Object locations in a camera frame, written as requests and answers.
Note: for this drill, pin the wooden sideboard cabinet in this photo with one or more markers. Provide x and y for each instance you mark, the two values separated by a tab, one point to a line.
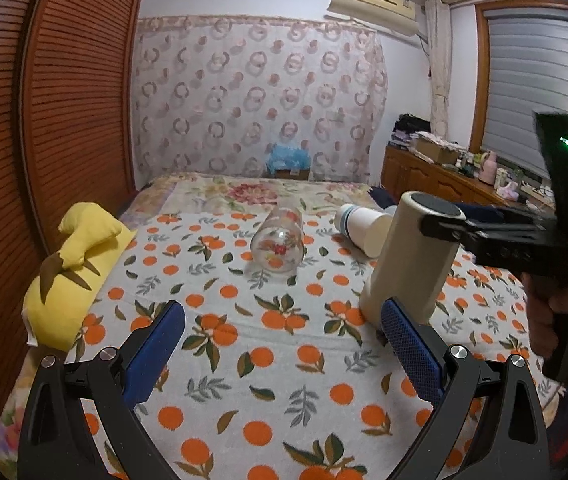
403	171

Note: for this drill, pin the orange print white blanket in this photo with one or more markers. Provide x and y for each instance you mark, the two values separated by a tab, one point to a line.
276	376

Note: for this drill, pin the stack of folded clothes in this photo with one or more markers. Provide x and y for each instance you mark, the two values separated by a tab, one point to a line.
406	129

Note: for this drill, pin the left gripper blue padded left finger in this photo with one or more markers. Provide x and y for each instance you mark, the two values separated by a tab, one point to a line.
55	441

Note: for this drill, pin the cardboard box on cabinet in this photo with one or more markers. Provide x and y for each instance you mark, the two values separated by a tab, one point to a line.
437	153

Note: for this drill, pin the small cardboard box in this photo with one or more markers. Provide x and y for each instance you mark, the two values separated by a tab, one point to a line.
292	174

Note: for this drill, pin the yellow plush pillow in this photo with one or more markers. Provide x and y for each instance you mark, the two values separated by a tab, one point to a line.
60	296

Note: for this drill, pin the brown louvered wardrobe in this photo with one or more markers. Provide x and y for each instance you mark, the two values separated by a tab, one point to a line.
65	135

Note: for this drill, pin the wall air conditioner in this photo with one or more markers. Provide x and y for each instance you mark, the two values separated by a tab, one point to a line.
397	15

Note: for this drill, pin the blue plastic bag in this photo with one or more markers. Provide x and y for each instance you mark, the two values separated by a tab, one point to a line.
285	157

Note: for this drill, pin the cream insulated tumbler cup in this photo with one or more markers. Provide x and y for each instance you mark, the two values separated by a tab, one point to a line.
412	267

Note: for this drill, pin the grey window blind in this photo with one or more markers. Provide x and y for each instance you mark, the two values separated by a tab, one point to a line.
528	73

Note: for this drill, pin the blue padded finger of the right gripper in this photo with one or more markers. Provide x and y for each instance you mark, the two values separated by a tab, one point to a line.
468	233
491	213

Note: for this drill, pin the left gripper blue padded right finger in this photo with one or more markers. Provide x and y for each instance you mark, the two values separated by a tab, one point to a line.
509	441

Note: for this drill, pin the floral bed sheet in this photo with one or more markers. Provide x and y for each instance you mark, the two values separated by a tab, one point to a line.
193	193

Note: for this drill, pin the tied beige window curtain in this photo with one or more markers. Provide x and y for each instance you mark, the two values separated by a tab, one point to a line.
439	37

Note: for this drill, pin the white striped paper cup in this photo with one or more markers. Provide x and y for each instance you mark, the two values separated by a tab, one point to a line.
366	228

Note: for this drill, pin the right hand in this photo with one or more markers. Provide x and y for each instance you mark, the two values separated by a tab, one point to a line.
543	301

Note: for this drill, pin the patterned lace curtain cover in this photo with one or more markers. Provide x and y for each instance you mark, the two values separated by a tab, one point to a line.
221	94

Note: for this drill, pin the pink thermos jug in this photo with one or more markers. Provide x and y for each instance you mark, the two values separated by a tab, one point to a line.
488	168

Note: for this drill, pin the clear floral glass cup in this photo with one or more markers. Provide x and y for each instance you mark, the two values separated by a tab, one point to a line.
277	246

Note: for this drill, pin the pink tissue pack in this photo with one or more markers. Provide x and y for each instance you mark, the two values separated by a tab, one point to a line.
509	191

